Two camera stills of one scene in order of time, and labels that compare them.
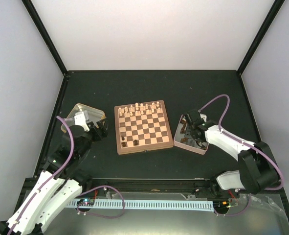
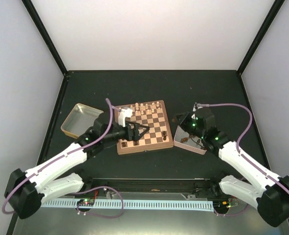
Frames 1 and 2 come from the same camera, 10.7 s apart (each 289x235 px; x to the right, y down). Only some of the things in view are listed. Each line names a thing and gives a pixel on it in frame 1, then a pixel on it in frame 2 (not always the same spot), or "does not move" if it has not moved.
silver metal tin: [183, 139] does not move
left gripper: [104, 130] -> [135, 136]
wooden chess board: [142, 127] does not move
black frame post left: [45, 34] does not move
